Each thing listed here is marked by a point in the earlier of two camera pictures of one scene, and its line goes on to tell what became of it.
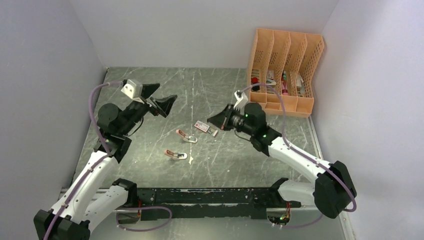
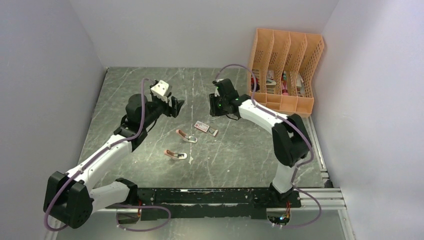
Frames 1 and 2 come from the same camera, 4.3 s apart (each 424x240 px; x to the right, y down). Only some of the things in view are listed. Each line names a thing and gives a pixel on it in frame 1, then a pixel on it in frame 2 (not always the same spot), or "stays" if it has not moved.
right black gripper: x=222 y=120 to x=214 y=111
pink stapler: x=175 y=155 stays
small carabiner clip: x=186 y=137 stays
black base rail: x=181 y=203 stays
